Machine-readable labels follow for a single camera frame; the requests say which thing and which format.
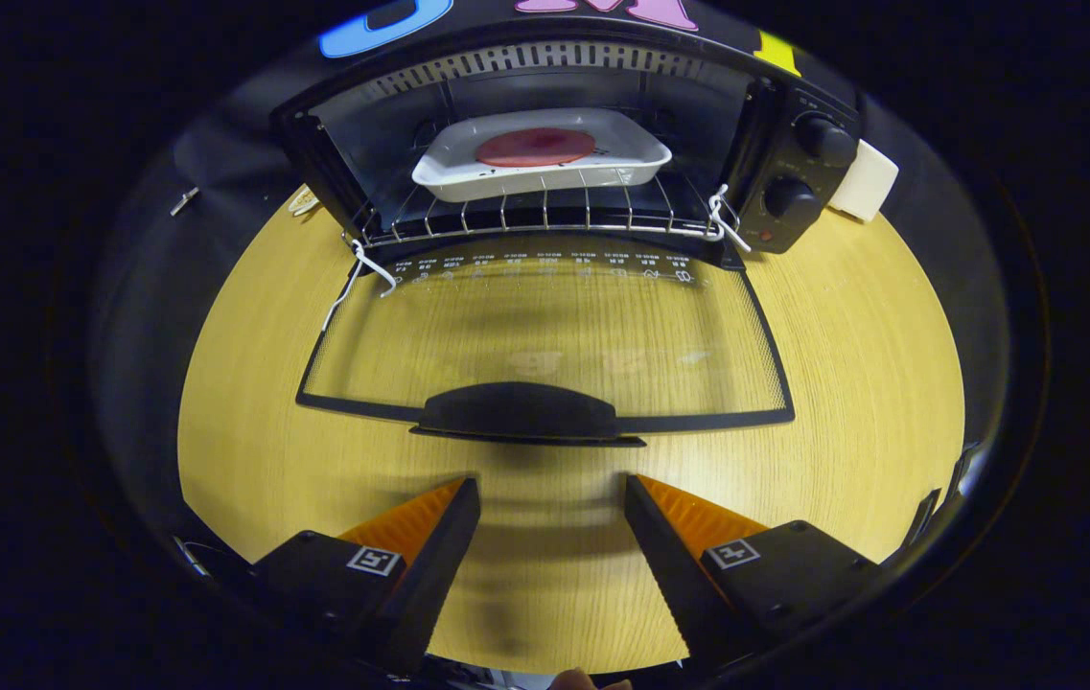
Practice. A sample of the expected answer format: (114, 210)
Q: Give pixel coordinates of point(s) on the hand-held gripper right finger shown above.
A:
(669, 575)

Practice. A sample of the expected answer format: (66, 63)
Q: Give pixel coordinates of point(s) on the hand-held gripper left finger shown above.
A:
(429, 575)

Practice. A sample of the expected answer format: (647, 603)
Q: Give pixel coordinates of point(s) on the black toaster oven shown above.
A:
(516, 412)

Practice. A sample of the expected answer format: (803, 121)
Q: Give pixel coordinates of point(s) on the white square dish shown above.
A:
(449, 168)

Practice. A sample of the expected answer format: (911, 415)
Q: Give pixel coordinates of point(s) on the pink ham slice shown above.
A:
(535, 148)

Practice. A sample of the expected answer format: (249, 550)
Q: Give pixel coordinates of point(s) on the metal oven rack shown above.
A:
(544, 228)

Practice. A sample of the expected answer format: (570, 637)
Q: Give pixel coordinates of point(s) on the white bread toaster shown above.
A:
(866, 182)

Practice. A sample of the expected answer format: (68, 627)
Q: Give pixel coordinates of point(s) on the small white snack dish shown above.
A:
(303, 201)

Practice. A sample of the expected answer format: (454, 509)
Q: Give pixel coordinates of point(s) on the silver cloth clip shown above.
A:
(184, 200)

